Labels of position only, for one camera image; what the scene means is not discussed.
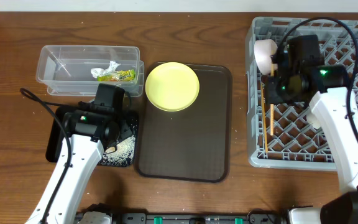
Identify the grey dishwasher rack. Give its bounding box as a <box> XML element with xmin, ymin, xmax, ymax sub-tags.
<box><xmin>245</xmin><ymin>17</ymin><xmax>358</xmax><ymax>171</ymax></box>

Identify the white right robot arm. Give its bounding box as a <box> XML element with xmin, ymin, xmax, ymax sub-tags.
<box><xmin>264</xmin><ymin>65</ymin><xmax>358</xmax><ymax>223</ymax></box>

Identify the black square tray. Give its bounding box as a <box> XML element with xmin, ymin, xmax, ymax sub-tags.
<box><xmin>45</xmin><ymin>110</ymin><xmax>139</xmax><ymax>162</ymax></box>

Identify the small white cup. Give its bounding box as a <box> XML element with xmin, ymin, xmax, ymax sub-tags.
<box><xmin>306</xmin><ymin>112</ymin><xmax>321</xmax><ymax>129</ymax></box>

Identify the yellow plate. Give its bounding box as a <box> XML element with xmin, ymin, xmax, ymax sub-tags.
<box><xmin>145</xmin><ymin>62</ymin><xmax>200</xmax><ymax>112</ymax></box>

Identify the pile of rice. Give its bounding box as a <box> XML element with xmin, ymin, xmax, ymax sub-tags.
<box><xmin>98</xmin><ymin>136</ymin><xmax>136</xmax><ymax>167</ymax></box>

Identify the green snack wrapper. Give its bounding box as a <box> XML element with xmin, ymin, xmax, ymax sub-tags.
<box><xmin>97</xmin><ymin>69</ymin><xmax>136</xmax><ymax>82</ymax></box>

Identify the wooden chopstick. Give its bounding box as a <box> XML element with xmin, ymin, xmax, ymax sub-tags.
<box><xmin>260</xmin><ymin>81</ymin><xmax>269</xmax><ymax>154</ymax></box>
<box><xmin>270</xmin><ymin>63</ymin><xmax>275</xmax><ymax>136</ymax></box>

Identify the white tissue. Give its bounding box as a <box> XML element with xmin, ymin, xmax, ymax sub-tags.
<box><xmin>91</xmin><ymin>61</ymin><xmax>121</xmax><ymax>78</ymax></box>

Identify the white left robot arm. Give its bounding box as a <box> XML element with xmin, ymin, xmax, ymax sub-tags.
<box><xmin>27</xmin><ymin>110</ymin><xmax>139</xmax><ymax>223</ymax></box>

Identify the dark brown serving tray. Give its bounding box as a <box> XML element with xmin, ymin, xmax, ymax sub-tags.
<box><xmin>134</xmin><ymin>64</ymin><xmax>232</xmax><ymax>183</ymax></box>

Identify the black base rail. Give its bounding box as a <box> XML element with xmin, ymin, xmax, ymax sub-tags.
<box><xmin>73</xmin><ymin>203</ymin><xmax>323</xmax><ymax>224</ymax></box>

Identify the pink white bowl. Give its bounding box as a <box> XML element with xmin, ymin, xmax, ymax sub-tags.
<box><xmin>254</xmin><ymin>39</ymin><xmax>278</xmax><ymax>75</ymax></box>

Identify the clear plastic bin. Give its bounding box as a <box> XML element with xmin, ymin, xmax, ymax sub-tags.
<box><xmin>36</xmin><ymin>45</ymin><xmax>144</xmax><ymax>97</ymax></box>

